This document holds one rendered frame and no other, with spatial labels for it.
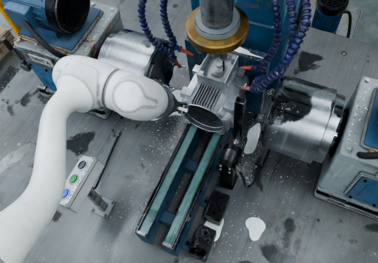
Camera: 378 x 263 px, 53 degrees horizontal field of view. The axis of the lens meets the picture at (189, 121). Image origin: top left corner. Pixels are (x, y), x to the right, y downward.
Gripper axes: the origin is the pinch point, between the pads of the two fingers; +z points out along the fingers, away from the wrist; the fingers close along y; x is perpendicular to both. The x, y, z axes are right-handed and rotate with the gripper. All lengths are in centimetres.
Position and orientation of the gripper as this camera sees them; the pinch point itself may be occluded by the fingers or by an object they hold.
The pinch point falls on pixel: (181, 106)
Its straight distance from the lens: 121.5
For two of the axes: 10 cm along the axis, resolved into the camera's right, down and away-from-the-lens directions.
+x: -3.1, 9.5, 0.6
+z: 2.7, 0.2, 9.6
